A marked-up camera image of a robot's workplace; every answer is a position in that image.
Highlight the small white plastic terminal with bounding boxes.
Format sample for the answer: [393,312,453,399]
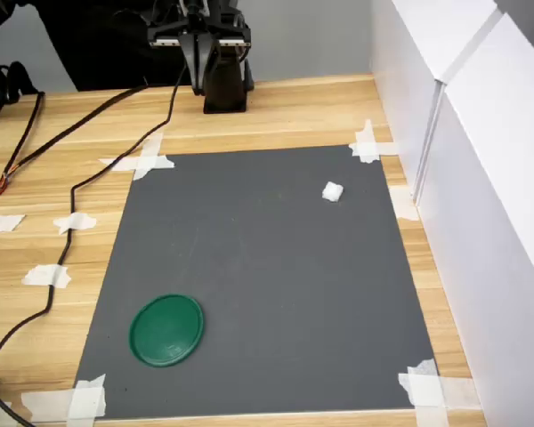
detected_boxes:
[321,181,345,204]

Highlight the round green lid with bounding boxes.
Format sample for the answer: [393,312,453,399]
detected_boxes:
[128,293,205,368]

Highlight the black chair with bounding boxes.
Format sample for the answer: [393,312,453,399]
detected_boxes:
[44,0,197,93]

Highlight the white tape cross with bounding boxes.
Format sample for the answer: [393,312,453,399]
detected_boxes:
[347,118,400,165]
[398,358,481,427]
[20,373,108,423]
[98,132,175,181]

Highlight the small white tape piece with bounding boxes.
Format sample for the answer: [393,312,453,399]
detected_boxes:
[0,213,27,235]
[21,263,71,289]
[53,212,98,236]

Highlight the white partition panel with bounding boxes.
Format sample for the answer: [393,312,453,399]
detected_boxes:
[416,11,534,427]
[368,0,504,205]

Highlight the dark grey mat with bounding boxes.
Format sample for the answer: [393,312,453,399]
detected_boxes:
[73,144,440,422]

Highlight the white tape strip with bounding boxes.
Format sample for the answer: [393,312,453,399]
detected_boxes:
[389,185,422,222]

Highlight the black braided cable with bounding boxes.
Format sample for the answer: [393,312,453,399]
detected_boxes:
[0,91,45,179]

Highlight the thin black camera cable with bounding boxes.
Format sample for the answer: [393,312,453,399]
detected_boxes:
[0,61,189,373]

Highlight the thick black cable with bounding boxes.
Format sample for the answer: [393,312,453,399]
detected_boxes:
[0,384,35,427]

